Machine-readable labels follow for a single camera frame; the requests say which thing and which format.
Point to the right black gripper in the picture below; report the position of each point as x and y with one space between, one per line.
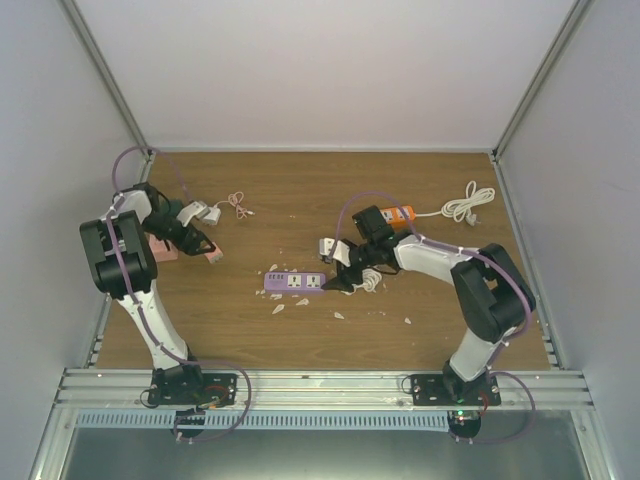
343 282

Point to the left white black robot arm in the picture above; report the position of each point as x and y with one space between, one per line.
123 266

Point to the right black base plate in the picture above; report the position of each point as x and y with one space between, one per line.
430 389

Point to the orange power strip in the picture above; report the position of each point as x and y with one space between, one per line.
398 218

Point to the aluminium front rail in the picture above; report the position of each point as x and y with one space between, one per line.
329 390

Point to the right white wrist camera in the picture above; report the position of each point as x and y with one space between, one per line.
332 250

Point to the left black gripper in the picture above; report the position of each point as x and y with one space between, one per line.
190 249

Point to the small pink plug adapter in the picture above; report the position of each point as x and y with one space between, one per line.
215 254

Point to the grey slotted cable duct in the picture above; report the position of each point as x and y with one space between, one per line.
276 420

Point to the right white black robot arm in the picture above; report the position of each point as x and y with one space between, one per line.
495 300

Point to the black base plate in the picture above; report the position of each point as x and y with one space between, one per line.
430 389
192 389

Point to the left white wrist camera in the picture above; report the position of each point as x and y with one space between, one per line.
195 209

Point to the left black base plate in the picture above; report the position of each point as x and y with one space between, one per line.
192 389

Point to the purple power strip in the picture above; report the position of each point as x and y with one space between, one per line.
277 282

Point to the pink cube socket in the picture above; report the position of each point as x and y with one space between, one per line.
162 250

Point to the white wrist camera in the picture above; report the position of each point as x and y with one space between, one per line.
332 250
195 209

